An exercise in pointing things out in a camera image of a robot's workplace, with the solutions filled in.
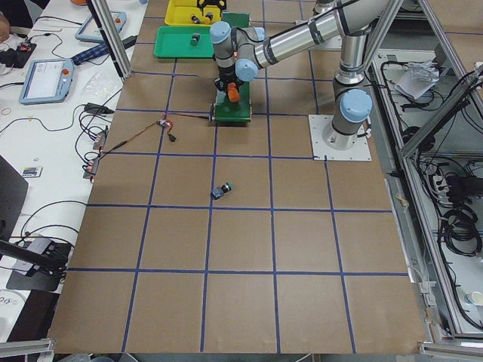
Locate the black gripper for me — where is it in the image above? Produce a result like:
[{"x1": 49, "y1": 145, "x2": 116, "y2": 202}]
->
[
  {"x1": 214, "y1": 69, "x2": 244, "y2": 93},
  {"x1": 196, "y1": 0, "x2": 227, "y2": 16}
]

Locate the plain orange cylinder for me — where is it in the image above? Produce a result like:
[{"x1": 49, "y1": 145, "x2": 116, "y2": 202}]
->
[{"x1": 226, "y1": 82, "x2": 241, "y2": 103}]

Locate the green push button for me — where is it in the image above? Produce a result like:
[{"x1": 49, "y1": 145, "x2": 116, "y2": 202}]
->
[
  {"x1": 211, "y1": 182, "x2": 232, "y2": 200},
  {"x1": 190, "y1": 32, "x2": 201, "y2": 46}
]

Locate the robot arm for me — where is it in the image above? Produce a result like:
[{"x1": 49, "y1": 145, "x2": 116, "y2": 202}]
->
[
  {"x1": 209, "y1": 1, "x2": 402, "y2": 123},
  {"x1": 195, "y1": 0, "x2": 358, "y2": 17}
]

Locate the green conveyor belt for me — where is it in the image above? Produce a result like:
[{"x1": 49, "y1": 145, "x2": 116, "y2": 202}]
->
[{"x1": 209, "y1": 11, "x2": 252, "y2": 124}]

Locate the yellow plastic tray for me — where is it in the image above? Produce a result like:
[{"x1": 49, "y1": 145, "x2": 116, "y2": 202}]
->
[{"x1": 165, "y1": 0, "x2": 222, "y2": 26}]

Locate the green plastic tray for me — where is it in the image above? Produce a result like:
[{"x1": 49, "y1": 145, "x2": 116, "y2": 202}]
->
[{"x1": 153, "y1": 26, "x2": 214, "y2": 59}]

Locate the folded blue umbrella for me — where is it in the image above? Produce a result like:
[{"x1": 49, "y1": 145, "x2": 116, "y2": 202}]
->
[{"x1": 71, "y1": 35, "x2": 137, "y2": 66}]

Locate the upper teach pendant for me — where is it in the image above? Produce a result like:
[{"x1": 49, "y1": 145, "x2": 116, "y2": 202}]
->
[{"x1": 74, "y1": 10, "x2": 128, "y2": 42}]

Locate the teach pendant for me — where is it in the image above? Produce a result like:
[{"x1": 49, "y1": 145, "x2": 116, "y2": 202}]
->
[
  {"x1": 74, "y1": 10, "x2": 128, "y2": 42},
  {"x1": 19, "y1": 59, "x2": 75, "y2": 105}
]

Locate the black adapter on desk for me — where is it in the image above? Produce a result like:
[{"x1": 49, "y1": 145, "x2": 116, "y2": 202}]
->
[{"x1": 84, "y1": 103, "x2": 115, "y2": 115}]

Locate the lower teach pendant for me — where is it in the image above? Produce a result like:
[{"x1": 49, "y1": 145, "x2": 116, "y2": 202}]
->
[{"x1": 19, "y1": 59, "x2": 75, "y2": 105}]

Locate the crumpled white paper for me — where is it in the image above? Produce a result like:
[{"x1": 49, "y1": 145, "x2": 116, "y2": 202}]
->
[{"x1": 394, "y1": 60, "x2": 439, "y2": 100}]

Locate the aluminium frame upright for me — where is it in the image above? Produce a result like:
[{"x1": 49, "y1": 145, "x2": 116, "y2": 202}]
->
[{"x1": 87, "y1": 0, "x2": 132, "y2": 79}]

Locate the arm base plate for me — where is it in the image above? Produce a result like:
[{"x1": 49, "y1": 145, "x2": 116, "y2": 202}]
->
[{"x1": 308, "y1": 115, "x2": 372, "y2": 162}]

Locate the red black power cable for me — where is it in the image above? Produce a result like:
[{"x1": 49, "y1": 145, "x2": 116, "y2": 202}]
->
[{"x1": 100, "y1": 112, "x2": 212, "y2": 155}]

